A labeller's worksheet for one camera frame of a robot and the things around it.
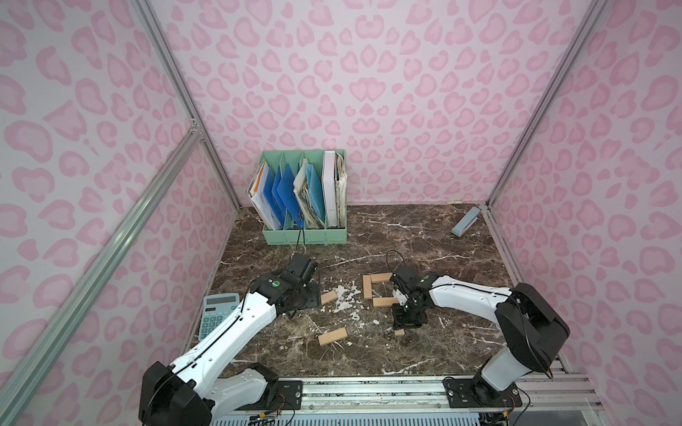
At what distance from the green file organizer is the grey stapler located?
0.45 metres

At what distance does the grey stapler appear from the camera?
3.57 feet

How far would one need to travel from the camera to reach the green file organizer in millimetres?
966
